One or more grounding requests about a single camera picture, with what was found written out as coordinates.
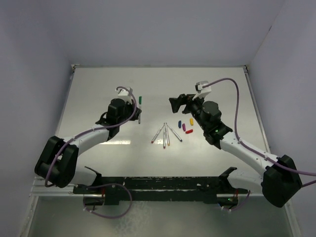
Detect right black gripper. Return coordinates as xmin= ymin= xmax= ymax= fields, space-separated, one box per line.
xmin=169 ymin=92 xmax=208 ymax=131

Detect green marker pen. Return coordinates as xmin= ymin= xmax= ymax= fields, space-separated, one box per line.
xmin=138 ymin=104 xmax=142 ymax=124

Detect red marker pen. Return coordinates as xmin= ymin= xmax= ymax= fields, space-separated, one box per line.
xmin=151 ymin=123 xmax=165 ymax=144

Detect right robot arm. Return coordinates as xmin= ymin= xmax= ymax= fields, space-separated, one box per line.
xmin=169 ymin=94 xmax=303 ymax=207

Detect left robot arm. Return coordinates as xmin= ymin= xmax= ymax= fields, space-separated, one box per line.
xmin=35 ymin=98 xmax=141 ymax=194

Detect blue marker pen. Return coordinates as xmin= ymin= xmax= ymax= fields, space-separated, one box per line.
xmin=166 ymin=123 xmax=183 ymax=142

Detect purple marker pen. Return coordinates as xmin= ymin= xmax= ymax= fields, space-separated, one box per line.
xmin=163 ymin=129 xmax=166 ymax=149

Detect yellow marker pen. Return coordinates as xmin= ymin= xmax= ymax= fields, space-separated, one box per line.
xmin=164 ymin=122 xmax=170 ymax=146

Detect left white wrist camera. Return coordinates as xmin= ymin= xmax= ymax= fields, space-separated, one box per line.
xmin=116 ymin=87 xmax=133 ymax=104

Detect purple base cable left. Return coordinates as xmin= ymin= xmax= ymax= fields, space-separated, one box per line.
xmin=82 ymin=183 xmax=134 ymax=219

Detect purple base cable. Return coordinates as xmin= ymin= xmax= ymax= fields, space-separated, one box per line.
xmin=221 ymin=190 xmax=251 ymax=213
xmin=82 ymin=183 xmax=134 ymax=219

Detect aluminium rail right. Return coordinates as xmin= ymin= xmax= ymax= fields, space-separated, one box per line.
xmin=242 ymin=65 xmax=271 ymax=152

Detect aluminium rail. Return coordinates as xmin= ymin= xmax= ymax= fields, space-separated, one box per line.
xmin=29 ymin=176 xmax=83 ymax=198
xmin=242 ymin=65 xmax=271 ymax=152

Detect black base frame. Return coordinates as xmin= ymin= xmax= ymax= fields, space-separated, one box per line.
xmin=73 ymin=167 xmax=248 ymax=205

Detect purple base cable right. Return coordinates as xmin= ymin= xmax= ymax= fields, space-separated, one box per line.
xmin=221 ymin=190 xmax=251 ymax=213

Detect aluminium rail front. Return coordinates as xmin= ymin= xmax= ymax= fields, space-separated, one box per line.
xmin=29 ymin=176 xmax=83 ymax=198

